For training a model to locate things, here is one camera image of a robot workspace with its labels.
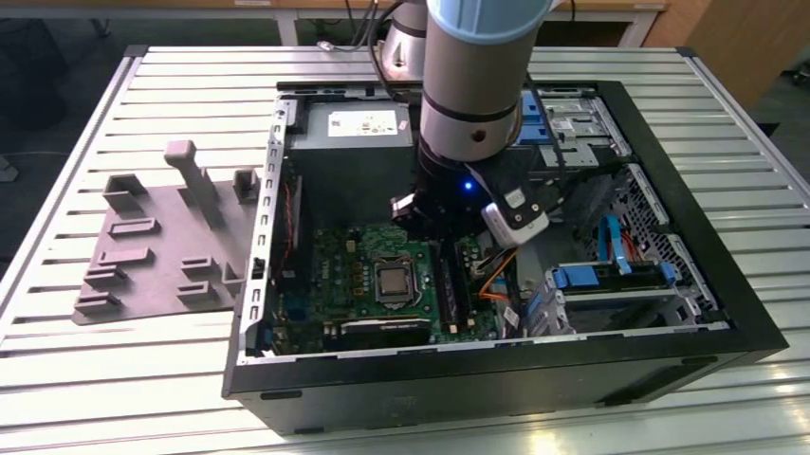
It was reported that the hard disk in blue carrier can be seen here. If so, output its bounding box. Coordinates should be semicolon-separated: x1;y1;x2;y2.
547;263;675;295

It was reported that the orange wire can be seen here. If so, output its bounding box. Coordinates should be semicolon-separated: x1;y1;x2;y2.
477;248;517;302

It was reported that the green motherboard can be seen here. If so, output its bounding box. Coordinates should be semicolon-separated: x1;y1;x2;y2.
264;222;507;355

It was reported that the white framed desk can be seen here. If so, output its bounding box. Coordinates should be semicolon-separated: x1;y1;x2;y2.
0;0;672;48

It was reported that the grey parts rack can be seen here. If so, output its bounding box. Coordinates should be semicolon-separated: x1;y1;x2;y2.
68;139;261;327

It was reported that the metal disk bay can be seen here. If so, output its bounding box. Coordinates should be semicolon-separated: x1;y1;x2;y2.
524;264;728;340

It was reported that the metal drive cage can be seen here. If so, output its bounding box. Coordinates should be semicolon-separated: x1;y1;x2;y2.
504;89;634;200

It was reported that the blue plastic drive latch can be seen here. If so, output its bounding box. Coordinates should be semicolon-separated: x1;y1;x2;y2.
515;92;561;148

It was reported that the CPU socket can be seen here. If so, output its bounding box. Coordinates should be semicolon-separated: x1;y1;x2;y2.
369;254;424;305

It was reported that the grey power supply unit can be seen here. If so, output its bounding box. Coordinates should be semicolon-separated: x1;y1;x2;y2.
283;101;423;228

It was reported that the blue flat wire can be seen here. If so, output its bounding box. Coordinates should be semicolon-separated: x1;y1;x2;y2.
598;215;634;276

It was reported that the wooden cabinet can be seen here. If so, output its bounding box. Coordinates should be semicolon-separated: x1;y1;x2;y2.
644;0;810;110

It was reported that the black graphics card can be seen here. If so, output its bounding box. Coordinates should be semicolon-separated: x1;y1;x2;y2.
321;317;432;352

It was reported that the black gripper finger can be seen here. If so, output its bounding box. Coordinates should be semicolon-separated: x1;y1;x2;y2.
388;193;423;224

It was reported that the black PC case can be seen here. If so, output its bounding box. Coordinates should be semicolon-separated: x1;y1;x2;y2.
219;79;791;436

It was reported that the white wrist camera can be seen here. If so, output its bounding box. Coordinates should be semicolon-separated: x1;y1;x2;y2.
479;187;551;247

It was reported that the silver CPU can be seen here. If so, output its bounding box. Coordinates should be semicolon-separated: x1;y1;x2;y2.
379;268;413;294

